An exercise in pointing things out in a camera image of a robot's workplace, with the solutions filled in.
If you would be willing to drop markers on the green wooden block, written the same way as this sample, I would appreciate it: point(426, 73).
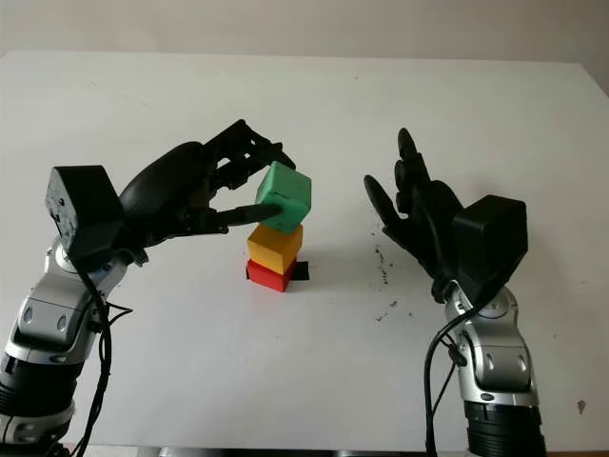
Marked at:
point(290, 195)

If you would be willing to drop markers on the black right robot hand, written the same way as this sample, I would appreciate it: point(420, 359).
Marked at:
point(428, 224)

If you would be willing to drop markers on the black tape strip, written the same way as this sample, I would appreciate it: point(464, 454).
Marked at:
point(302, 271)

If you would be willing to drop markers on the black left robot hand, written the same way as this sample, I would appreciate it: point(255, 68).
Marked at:
point(162, 190)

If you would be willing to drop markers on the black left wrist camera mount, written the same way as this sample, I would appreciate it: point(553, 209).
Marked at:
point(85, 209)

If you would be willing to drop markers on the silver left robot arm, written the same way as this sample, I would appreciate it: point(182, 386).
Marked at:
point(47, 323)

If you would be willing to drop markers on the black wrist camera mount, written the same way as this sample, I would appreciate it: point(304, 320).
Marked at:
point(490, 243)
point(85, 209)

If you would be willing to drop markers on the red wooden block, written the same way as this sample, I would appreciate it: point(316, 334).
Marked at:
point(269, 278)

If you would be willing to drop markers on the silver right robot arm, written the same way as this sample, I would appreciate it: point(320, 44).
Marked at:
point(499, 362)

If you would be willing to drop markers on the yellow wooden block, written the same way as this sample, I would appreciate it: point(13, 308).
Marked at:
point(276, 247)

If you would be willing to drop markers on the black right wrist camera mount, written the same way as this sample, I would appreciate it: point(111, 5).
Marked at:
point(490, 243)

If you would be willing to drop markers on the small brown scrap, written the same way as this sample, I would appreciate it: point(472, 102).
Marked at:
point(580, 406)

